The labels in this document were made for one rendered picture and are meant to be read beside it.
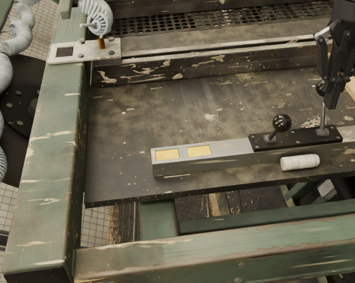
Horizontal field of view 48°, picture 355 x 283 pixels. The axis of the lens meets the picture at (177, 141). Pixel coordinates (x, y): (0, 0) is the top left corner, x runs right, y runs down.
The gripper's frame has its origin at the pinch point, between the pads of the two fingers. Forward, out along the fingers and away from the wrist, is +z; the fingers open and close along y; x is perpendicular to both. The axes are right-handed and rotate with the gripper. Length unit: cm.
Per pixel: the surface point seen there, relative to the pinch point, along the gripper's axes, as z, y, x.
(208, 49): 9.4, -18.5, 37.5
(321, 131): 10.3, -0.4, -0.5
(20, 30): 36, -92, 117
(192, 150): 12.3, -28.7, 0.4
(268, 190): 193, 49, 132
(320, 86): 0.4, -1.4, 2.8
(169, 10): 15, -26, 76
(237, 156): 13.1, -19.3, -2.5
